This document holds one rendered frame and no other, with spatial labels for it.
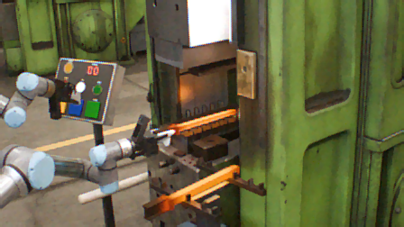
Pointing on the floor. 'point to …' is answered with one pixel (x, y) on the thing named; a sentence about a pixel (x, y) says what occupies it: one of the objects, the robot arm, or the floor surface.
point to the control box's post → (108, 195)
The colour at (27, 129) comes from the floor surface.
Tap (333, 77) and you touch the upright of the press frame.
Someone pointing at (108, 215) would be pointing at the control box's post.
